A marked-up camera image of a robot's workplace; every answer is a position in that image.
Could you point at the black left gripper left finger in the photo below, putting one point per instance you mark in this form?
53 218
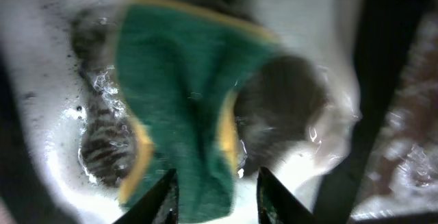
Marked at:
160 205

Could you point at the grey soapy tray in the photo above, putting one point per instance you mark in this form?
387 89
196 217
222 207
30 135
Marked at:
36 47

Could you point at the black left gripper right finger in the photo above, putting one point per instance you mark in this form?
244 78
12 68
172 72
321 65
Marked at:
276 204

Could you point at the green yellow sponge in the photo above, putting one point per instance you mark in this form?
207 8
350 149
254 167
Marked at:
179 67

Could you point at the dark brown serving tray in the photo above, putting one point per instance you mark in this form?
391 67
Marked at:
401 177

